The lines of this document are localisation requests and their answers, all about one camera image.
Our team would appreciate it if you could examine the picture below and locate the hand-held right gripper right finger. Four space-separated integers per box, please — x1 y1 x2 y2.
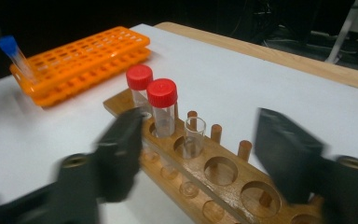
254 107 327 204

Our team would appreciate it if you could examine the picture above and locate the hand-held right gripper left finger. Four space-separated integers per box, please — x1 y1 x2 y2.
92 106 145 203

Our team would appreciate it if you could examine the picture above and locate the red capped test tube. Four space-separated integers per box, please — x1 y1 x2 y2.
125 63 154 116
145 77 179 139

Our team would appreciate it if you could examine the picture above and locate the clear test tube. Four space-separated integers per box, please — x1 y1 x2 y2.
184 117 207 160

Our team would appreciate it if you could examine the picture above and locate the wooden test tube rack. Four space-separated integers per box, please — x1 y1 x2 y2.
103 88 325 224

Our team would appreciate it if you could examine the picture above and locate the orange plastic tube rack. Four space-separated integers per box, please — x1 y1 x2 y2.
9 25 152 108

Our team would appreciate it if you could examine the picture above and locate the blue capped test tube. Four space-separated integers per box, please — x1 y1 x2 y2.
0 35 39 86

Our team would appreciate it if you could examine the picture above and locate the white metal stand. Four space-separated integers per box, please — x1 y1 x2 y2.
324 0 358 64

